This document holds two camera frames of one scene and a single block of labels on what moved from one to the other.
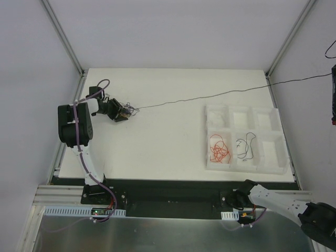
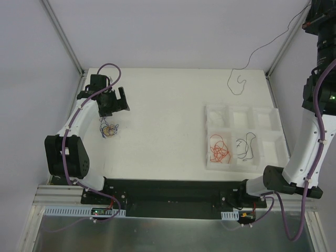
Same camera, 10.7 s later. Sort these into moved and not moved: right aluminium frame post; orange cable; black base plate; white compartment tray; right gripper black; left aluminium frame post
Moved: right gripper black
Not moved: left aluminium frame post; white compartment tray; orange cable; right aluminium frame post; black base plate
